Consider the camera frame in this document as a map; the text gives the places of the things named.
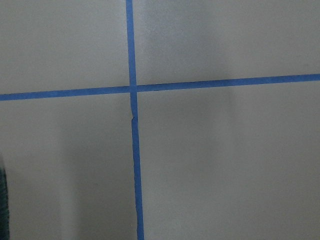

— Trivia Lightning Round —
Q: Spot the beige black bristle brush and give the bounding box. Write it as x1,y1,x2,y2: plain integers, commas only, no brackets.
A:
0,156,10,240

